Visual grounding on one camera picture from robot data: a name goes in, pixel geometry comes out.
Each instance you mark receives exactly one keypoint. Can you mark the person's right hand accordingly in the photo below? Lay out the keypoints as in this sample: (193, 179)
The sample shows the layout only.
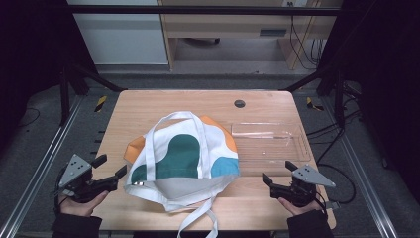
(298, 209)

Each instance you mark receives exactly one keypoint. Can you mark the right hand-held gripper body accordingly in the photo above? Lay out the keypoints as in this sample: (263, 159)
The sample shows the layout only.
(307, 177)

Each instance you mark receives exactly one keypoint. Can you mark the person's left hand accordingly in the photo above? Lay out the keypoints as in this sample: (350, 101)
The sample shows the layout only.
(79, 208)

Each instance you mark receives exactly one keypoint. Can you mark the yellow black tape strip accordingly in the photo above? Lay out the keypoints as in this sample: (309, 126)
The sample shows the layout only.
(100, 103)
(312, 105)

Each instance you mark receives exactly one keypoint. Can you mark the aluminium floor rail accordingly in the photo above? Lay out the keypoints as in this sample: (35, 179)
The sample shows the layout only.
(363, 175)
(46, 158)

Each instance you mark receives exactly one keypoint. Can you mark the clear plastic tray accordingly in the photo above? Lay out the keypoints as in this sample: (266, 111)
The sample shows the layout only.
(270, 148)

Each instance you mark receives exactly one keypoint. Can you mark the white cabinet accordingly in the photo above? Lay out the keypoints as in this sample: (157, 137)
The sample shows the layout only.
(122, 39)

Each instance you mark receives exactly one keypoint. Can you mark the grey tape piece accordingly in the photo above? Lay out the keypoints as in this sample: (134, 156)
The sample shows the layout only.
(333, 205)

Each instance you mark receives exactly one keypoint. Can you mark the light wooden desk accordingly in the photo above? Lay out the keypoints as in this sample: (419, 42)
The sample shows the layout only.
(228, 23)

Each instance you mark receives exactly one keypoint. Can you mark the black slanted frame strut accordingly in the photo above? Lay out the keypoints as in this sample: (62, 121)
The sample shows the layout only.
(310, 79)
(95, 77)

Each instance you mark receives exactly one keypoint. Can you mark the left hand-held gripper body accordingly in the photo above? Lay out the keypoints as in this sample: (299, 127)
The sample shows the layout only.
(75, 172)

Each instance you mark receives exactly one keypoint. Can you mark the black horizontal frame bar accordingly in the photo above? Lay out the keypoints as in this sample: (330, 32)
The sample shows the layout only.
(198, 10)

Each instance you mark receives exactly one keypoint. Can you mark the white tote bag coloured patches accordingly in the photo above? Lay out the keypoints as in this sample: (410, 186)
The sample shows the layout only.
(178, 155)

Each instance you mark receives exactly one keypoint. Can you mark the white power strip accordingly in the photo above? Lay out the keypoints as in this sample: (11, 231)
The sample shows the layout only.
(295, 3)

